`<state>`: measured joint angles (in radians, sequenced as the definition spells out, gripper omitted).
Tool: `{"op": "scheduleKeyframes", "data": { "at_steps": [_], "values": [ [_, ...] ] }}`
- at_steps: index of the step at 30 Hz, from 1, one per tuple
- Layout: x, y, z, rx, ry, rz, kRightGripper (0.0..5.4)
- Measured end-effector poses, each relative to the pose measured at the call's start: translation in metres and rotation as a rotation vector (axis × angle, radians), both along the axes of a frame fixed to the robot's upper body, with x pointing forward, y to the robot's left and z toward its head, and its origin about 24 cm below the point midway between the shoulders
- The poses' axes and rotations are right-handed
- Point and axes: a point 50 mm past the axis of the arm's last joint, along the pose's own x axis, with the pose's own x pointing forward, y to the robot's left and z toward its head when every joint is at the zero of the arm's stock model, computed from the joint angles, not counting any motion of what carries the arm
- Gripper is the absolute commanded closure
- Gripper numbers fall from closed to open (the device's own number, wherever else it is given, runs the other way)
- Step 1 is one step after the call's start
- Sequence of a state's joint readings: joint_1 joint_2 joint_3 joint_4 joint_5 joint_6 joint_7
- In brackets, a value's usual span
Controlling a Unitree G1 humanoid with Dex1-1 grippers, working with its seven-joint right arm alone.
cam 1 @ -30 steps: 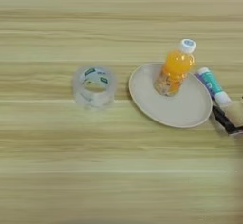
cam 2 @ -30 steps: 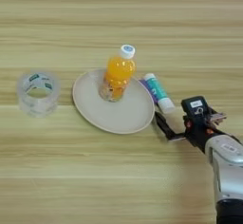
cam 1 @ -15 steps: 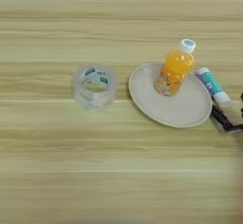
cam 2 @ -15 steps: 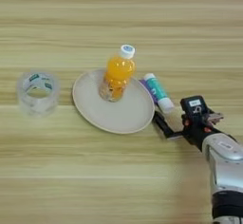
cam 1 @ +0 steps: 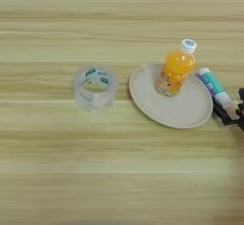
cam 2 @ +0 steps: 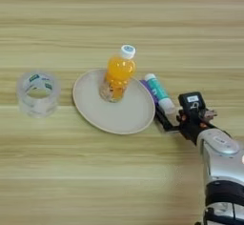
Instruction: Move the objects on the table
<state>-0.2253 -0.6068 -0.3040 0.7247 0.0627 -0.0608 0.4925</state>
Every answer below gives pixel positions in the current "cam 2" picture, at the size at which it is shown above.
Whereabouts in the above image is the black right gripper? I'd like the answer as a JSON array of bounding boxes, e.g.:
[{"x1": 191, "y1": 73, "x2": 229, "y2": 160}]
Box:
[{"x1": 154, "y1": 107, "x2": 220, "y2": 146}]

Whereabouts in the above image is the teal and white glue stick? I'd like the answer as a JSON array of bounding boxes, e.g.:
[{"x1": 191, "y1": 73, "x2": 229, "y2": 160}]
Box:
[{"x1": 144, "y1": 72, "x2": 177, "y2": 115}]

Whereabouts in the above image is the round beige plate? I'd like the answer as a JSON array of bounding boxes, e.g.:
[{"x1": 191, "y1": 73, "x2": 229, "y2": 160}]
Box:
[{"x1": 72, "y1": 68, "x2": 156, "y2": 135}]

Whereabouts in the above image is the orange juice bottle white cap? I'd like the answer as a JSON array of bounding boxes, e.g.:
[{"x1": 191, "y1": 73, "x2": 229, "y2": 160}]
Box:
[{"x1": 98, "y1": 44, "x2": 137, "y2": 104}]

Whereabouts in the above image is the black box with white label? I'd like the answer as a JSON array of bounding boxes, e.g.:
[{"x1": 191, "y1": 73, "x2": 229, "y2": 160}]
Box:
[{"x1": 177, "y1": 91, "x2": 207, "y2": 113}]

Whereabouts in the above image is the clear adhesive tape roll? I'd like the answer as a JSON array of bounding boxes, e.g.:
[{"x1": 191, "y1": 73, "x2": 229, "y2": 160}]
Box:
[{"x1": 16, "y1": 71, "x2": 62, "y2": 119}]

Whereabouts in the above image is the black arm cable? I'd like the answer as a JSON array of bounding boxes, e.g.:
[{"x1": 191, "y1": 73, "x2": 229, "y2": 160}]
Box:
[{"x1": 194, "y1": 207, "x2": 244, "y2": 225}]

